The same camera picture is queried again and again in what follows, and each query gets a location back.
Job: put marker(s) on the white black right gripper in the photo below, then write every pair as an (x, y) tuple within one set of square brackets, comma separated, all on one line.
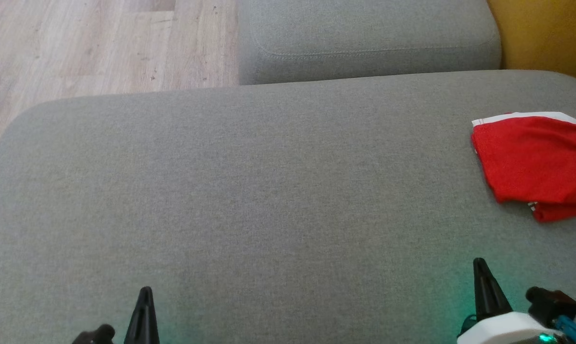
[(507, 329)]

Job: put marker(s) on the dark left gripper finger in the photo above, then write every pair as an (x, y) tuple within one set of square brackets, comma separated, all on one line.
[(143, 320)]

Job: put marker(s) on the red white basketball jersey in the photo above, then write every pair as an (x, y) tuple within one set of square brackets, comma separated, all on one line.
[(565, 212)]

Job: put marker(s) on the red white-striped basketball shorts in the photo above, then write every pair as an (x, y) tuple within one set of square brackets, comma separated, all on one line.
[(536, 157)]

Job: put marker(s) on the large grey sofa seat cushion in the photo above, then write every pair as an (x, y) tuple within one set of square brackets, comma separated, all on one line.
[(244, 191)]

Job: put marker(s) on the yellow upholstered furniture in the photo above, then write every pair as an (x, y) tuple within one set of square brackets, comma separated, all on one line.
[(546, 33)]

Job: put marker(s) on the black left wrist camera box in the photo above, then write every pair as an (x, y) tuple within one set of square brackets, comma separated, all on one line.
[(94, 335)]

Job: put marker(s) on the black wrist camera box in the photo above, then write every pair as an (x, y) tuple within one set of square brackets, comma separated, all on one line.
[(94, 335), (550, 303)]

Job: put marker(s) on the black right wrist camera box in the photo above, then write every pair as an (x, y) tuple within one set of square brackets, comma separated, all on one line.
[(550, 303)]

